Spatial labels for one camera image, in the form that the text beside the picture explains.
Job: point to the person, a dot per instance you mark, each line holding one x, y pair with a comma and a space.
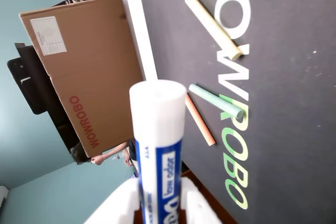
113, 151

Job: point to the green chalk stick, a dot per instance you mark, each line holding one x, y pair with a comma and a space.
212, 98

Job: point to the yellow chalk stick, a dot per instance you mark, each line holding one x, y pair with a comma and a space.
210, 22

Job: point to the grey WOWROBO mat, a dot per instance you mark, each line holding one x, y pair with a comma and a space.
288, 103

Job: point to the person's hand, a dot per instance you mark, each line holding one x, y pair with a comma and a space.
97, 159
127, 161

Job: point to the orange chalk stick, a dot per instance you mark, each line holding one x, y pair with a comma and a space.
199, 121

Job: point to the brown WOWROBO cardboard box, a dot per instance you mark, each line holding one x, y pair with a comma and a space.
92, 77

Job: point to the blue dry erase marker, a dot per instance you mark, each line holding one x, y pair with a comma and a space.
157, 119

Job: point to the white box label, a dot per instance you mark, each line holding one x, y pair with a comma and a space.
48, 35

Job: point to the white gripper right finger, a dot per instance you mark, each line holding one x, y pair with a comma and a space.
197, 208

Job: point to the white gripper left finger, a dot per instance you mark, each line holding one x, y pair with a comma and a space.
120, 203

